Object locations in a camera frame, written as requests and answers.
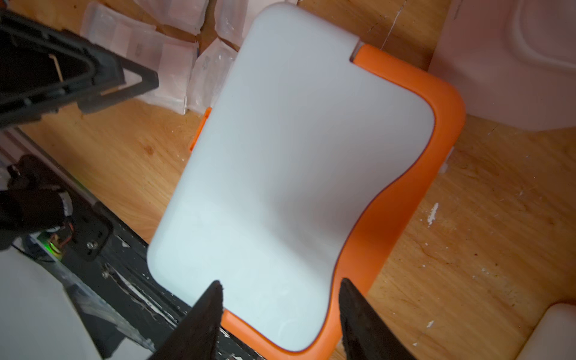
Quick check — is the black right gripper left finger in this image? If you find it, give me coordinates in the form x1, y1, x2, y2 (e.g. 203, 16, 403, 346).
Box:
149, 280, 224, 359

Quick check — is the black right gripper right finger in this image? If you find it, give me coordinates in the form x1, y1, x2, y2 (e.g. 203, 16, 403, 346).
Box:
338, 278, 416, 360

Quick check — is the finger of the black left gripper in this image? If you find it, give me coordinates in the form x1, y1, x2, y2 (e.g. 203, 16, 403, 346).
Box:
77, 55, 159, 114
1, 9, 125, 129

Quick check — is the grey first aid box orange handle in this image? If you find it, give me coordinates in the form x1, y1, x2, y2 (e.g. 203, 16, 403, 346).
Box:
147, 2, 466, 359

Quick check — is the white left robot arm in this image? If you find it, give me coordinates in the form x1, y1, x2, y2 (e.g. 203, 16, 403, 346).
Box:
1, 10, 159, 359

